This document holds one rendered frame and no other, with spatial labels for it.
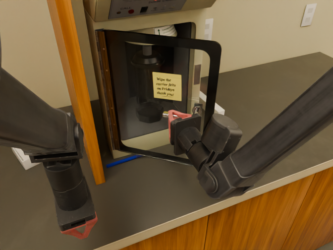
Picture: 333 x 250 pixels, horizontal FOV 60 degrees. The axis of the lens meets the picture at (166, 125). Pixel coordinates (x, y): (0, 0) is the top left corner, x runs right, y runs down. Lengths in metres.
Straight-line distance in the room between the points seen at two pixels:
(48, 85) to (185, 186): 0.72
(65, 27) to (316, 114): 0.50
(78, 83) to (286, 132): 0.47
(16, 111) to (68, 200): 0.31
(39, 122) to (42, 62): 0.94
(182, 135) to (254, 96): 0.76
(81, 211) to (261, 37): 1.33
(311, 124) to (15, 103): 0.38
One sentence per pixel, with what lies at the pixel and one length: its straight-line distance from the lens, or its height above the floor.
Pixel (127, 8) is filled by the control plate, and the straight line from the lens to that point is 0.72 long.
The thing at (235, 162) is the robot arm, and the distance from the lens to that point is 0.53.
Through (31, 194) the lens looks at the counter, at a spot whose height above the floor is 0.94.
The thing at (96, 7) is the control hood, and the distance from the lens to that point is 0.69.
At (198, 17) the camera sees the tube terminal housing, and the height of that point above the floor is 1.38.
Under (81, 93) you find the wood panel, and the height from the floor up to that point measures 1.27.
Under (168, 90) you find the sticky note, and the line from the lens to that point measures 0.76.
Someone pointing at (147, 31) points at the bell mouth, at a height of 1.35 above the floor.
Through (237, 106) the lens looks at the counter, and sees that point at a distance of 1.29.
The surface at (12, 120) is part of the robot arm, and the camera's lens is 0.26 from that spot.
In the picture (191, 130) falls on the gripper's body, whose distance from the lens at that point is 0.65.
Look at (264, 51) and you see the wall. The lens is 1.71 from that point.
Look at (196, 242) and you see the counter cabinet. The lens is 1.08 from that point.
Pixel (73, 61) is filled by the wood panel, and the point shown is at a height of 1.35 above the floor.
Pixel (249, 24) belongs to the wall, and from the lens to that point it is 1.57.
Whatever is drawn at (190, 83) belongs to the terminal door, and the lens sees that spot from 0.73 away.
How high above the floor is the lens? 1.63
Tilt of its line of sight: 38 degrees down
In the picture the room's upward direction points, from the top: straight up
